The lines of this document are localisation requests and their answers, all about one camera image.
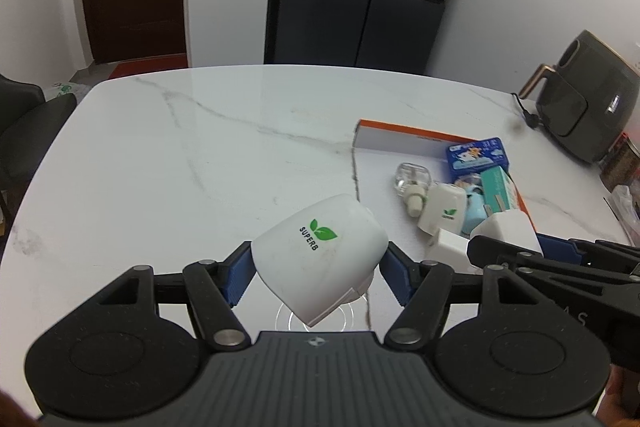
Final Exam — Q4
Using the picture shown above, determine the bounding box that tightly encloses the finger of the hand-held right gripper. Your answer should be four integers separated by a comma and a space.
466, 234, 547, 270
534, 234, 601, 256

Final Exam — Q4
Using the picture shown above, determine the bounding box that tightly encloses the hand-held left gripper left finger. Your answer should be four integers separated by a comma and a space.
97, 241, 258, 350

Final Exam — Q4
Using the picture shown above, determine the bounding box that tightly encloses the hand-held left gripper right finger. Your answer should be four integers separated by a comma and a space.
382, 241, 541, 349

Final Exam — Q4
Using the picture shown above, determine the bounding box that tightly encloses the white cube charger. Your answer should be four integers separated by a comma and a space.
470, 213, 543, 258

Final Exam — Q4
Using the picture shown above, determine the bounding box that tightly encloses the light blue bottle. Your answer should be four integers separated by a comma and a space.
452, 174, 488, 240

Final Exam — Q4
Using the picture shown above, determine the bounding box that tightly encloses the white charger adapter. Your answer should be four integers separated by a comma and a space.
425, 228, 473, 269

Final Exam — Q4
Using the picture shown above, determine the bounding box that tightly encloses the teal bandage box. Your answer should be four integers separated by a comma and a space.
480, 166, 521, 214

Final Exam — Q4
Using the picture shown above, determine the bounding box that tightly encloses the white plug-in heater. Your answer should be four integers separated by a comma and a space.
417, 183, 468, 235
250, 193, 390, 328

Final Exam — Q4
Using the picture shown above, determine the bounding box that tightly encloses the blue plastic box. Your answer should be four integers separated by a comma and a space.
445, 137, 512, 182

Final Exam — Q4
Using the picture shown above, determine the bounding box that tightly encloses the clear liquid refill bottle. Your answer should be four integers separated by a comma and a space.
395, 162, 433, 215

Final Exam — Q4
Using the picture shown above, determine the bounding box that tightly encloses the orange-edged white box lid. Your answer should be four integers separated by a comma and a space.
351, 119, 543, 330

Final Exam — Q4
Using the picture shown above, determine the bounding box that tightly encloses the person's right hand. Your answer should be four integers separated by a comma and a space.
595, 364, 640, 427

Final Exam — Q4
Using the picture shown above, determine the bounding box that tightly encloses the crumpled clear plastic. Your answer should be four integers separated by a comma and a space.
605, 184, 640, 233

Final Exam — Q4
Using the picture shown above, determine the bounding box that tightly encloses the dark brown jar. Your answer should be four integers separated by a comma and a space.
599, 132, 640, 190

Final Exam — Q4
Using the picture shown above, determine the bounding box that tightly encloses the dark grey air fryer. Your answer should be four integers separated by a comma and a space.
517, 29, 640, 165

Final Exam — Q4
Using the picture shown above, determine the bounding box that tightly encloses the red doormat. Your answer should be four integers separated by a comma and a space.
107, 53, 188, 80

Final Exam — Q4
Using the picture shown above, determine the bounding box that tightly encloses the dark grey chair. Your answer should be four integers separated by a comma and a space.
0, 74, 78, 208

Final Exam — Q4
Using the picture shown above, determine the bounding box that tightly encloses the white plastic bag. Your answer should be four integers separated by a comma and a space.
44, 79, 73, 102

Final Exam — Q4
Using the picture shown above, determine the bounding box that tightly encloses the black power cable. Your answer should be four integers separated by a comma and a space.
510, 92, 543, 130

